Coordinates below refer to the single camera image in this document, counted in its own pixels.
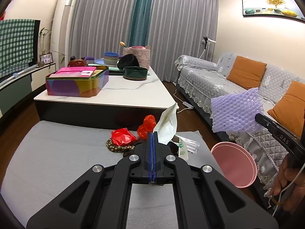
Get brown teapot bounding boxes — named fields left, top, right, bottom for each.
left=67, top=56, right=87, bottom=67

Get stacked pastel bowls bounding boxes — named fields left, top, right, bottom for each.
left=103, top=52, right=119, bottom=66

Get dark patterned cloth pouch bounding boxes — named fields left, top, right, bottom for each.
left=106, top=139, right=134, bottom=153

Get tv cabinet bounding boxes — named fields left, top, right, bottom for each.
left=1, top=63, right=56, bottom=117

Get white standing air conditioner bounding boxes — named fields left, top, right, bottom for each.
left=50, top=0, right=76, bottom=71

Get pink plastic trash bin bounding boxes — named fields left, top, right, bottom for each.
left=211, top=142, right=258, bottom=189

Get small red plastic bag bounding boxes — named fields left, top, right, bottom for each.
left=111, top=128, right=137, bottom=146

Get dark green round bowl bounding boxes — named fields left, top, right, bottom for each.
left=123, top=66, right=148, bottom=81

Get orange cushion far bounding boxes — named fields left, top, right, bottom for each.
left=226, top=56, right=267, bottom=90

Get small photo frame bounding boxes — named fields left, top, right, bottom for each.
left=40, top=53, right=53, bottom=65

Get pink card box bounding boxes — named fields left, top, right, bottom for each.
left=50, top=67, right=96, bottom=77

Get person's right hand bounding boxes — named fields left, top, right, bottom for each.
left=270, top=156, right=305, bottom=215

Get orange cushion near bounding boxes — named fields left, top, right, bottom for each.
left=267, top=81, right=305, bottom=137

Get grey quilted sofa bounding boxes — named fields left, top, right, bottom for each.
left=174, top=53, right=304, bottom=197

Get colourful tin box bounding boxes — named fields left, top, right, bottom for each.
left=46, top=66, right=109, bottom=98

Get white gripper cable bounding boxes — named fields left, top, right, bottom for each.
left=271, top=163, right=305, bottom=218

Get purple foam fruit net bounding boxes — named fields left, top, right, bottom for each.
left=211, top=88, right=264, bottom=133

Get black round lid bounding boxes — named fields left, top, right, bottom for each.
left=117, top=54, right=140, bottom=70

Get clear plastic wrapper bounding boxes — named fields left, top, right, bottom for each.
left=178, top=136, right=200, bottom=154

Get orange cushion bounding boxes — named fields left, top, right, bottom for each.
left=267, top=81, right=305, bottom=137
left=226, top=56, right=267, bottom=90

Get green checked cloth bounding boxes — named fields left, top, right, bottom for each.
left=0, top=19, right=35, bottom=78

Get white marble coffee table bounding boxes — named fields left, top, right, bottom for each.
left=34, top=69, right=175, bottom=131

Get grey curtain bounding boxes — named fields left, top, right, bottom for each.
left=70, top=0, right=219, bottom=82

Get pink lace basket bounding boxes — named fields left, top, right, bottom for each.
left=123, top=46, right=151, bottom=70

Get grey foam mat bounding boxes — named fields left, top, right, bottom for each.
left=0, top=120, right=224, bottom=229

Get white green paper packet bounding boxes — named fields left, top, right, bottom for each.
left=172, top=135, right=189, bottom=161

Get teal curtain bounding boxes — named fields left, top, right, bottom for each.
left=128, top=0, right=153, bottom=47

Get framed wall painting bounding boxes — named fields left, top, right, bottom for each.
left=242, top=0, right=304, bottom=22

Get white power strip cable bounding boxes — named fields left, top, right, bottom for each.
left=173, top=85, right=194, bottom=114

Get white paper wrapper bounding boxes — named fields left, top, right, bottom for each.
left=153, top=103, right=178, bottom=145

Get bamboo plant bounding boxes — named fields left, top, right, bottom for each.
left=38, top=27, right=51, bottom=55

